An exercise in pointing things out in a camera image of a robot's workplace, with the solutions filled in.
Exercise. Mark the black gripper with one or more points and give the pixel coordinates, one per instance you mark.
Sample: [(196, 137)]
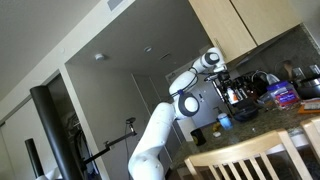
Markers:
[(222, 80)]

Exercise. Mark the white bottle orange label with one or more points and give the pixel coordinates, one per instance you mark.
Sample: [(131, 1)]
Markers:
[(232, 96)]

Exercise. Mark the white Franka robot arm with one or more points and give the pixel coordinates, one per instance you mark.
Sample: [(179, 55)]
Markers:
[(156, 133)]

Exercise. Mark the dark round bowl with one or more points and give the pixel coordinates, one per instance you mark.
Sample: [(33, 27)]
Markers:
[(246, 116)]

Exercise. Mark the black coffee machine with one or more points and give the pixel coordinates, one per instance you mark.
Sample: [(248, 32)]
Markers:
[(248, 86)]

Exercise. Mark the white door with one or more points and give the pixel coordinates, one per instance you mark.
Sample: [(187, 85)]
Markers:
[(205, 103)]

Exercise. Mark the curved metal faucet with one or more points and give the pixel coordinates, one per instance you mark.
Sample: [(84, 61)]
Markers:
[(260, 72)]

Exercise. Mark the small yellow object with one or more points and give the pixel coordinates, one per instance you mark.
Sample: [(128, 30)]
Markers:
[(216, 126)]

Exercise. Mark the small white object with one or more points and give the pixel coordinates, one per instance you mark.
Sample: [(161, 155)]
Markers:
[(216, 134)]

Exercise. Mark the clear jar blue lid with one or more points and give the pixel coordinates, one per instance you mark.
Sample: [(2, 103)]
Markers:
[(284, 95)]

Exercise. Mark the black mug yellow logo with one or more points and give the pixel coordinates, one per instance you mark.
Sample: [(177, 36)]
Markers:
[(198, 137)]

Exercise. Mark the wooden spoon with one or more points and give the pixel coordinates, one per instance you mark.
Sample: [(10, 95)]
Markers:
[(287, 69)]

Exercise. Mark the large light wood chair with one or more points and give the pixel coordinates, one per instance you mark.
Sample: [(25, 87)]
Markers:
[(233, 154)]

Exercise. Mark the light wood cabinet door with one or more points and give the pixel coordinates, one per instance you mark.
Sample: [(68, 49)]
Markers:
[(221, 26), (266, 16)]

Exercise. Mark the dark cooking pot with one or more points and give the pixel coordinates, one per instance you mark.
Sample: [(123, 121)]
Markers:
[(309, 89)]

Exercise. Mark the orange flat box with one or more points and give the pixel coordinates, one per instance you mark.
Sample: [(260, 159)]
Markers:
[(309, 108)]

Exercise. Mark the small light wood chair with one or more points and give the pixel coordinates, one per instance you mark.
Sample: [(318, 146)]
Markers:
[(312, 134)]

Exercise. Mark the round ceiling light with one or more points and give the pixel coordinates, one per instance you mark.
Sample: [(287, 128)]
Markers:
[(148, 49)]

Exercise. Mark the white smoke detector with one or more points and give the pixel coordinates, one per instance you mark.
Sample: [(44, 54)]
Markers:
[(99, 57)]

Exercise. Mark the thick black pole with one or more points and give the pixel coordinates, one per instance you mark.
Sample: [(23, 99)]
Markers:
[(55, 133)]

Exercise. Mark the thin black pole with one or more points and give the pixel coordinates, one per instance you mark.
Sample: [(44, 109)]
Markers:
[(34, 160)]

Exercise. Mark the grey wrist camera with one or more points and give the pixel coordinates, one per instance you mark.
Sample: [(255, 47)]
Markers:
[(210, 78)]

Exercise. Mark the black camera boom stand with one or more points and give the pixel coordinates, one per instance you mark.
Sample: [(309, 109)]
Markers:
[(110, 145)]

